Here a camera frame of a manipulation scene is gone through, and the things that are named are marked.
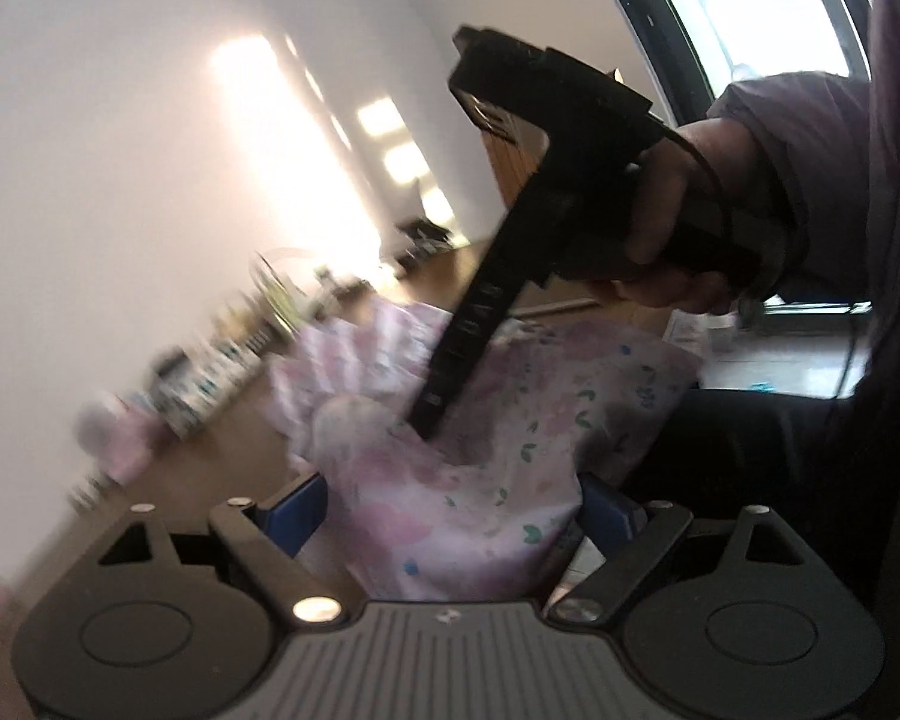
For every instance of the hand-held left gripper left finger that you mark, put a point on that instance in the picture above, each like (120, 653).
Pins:
(296, 517)

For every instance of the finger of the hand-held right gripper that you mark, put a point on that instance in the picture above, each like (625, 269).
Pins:
(431, 420)

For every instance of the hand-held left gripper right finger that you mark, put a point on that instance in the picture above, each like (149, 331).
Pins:
(607, 514)

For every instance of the pink floral garment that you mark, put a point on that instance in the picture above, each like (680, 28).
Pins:
(480, 510)

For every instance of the person's right forearm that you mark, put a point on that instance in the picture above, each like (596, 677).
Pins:
(810, 165)

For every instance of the person's right hand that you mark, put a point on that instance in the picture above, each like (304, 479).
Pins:
(712, 165)

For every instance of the brown wooden furniture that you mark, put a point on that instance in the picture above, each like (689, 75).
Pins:
(514, 165)

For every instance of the plain pink cloth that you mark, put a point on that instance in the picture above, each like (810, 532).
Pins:
(124, 435)

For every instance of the dark framed window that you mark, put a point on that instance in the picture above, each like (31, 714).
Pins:
(757, 7)

